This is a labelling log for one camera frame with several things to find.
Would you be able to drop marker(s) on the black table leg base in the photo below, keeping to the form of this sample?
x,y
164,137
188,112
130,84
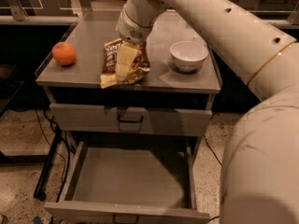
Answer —
x,y
39,193

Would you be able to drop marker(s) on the white bowl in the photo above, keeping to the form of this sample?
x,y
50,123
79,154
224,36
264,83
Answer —
x,y
188,56

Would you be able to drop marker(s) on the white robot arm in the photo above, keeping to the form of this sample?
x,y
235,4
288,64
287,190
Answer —
x,y
260,165

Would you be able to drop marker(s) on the orange fruit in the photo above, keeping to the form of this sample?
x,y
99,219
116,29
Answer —
x,y
64,53

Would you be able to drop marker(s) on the black middle drawer handle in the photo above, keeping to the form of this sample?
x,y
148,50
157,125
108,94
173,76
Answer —
x,y
124,219

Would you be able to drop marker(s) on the closed top drawer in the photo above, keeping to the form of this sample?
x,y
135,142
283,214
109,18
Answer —
x,y
104,119

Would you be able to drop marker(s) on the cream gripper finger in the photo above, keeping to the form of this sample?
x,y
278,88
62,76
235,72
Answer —
x,y
125,57

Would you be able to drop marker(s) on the open middle drawer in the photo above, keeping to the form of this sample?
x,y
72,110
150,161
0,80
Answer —
x,y
154,183

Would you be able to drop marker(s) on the brown sea salt chip bag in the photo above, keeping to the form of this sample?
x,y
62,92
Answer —
x,y
139,69

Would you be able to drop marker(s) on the grey drawer cabinet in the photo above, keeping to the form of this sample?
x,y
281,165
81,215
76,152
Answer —
x,y
164,87

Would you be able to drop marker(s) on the black top drawer handle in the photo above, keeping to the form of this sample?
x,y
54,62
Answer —
x,y
123,120

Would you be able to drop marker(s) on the black drawer handle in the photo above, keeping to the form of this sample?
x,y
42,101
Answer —
x,y
124,219
123,120

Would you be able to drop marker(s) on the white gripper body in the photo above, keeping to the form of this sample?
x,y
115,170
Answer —
x,y
131,30

